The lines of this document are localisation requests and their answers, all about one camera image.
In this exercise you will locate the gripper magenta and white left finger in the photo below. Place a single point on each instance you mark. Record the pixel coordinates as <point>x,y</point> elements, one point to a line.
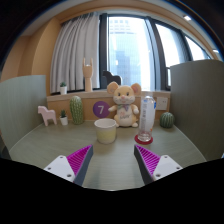
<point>73,167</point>

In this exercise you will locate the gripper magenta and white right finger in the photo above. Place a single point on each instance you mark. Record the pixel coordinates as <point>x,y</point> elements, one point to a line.
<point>152,166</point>

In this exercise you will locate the clear plastic water bottle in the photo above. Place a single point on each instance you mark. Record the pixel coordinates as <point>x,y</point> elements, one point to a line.
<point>147,117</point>

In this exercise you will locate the red round coaster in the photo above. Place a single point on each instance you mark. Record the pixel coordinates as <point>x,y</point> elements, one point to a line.
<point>142,142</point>

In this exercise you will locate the round green cactus ornament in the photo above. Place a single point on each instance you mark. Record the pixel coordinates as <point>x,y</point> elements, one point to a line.
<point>167,120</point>

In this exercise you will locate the small potted plant on table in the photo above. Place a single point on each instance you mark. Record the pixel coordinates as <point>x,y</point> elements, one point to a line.
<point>63,118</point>

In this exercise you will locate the pale yellow cup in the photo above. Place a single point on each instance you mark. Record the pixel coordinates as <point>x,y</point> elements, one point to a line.
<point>105,130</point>

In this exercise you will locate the pink toy horse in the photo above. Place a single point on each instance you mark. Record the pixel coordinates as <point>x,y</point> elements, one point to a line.
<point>47,114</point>

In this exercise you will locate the purple number seven disc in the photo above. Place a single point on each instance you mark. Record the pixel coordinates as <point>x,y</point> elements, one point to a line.
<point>101,109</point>

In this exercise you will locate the tall green cactus ornament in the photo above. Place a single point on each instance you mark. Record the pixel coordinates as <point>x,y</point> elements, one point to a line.
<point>76,109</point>

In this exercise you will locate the beige plush mouse toy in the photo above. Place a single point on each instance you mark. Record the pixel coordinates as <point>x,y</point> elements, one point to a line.
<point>124,98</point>

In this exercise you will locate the small potted plant on sill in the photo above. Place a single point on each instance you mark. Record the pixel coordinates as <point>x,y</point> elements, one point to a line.
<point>63,88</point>

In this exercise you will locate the black horse figurine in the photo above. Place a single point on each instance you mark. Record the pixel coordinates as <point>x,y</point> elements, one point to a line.
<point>108,77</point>

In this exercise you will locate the wooden hand sculpture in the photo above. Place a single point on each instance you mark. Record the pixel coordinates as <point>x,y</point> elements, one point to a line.
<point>88,73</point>

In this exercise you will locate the grey curtain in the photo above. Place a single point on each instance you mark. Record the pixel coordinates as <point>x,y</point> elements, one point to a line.
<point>77,43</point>

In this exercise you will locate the white wall socket right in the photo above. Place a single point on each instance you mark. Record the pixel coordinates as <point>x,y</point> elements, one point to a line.
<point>162,103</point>

